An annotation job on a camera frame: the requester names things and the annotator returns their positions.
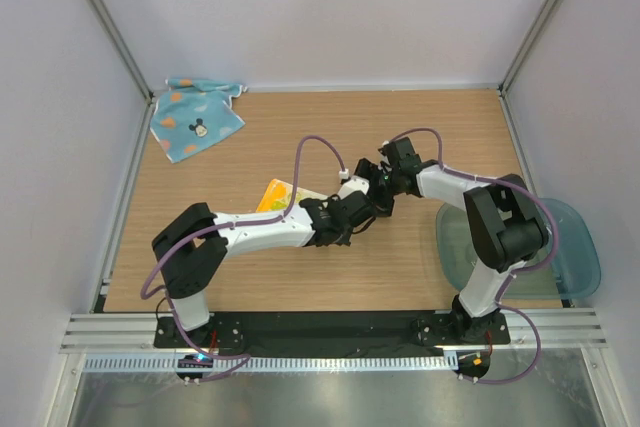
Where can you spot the white slotted cable duct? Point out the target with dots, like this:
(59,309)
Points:
(184,363)

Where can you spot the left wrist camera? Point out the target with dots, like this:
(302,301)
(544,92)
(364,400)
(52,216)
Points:
(354,189)

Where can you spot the blue cartoon mouse towel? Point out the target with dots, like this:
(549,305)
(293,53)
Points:
(194,115)

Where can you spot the aluminium frame rail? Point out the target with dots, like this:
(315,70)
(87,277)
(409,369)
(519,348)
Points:
(548,328)

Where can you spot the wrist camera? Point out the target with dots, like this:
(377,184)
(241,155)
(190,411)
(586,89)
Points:
(401,156)
(354,189)

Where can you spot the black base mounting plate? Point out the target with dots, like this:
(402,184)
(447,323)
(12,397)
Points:
(234,330)

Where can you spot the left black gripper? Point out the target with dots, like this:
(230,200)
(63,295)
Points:
(346,238)

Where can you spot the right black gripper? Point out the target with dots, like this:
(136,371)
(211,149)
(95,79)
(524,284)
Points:
(369,170)

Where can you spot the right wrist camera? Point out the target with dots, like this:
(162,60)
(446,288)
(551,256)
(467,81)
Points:
(401,156)

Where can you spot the yellow green crocodile towel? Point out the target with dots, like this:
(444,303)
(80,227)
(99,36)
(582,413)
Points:
(278,194)

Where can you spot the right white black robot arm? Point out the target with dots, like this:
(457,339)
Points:
(508,227)

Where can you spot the teal transparent plastic tub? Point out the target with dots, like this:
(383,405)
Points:
(574,272)

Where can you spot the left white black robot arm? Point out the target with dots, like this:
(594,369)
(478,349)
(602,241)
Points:
(193,247)

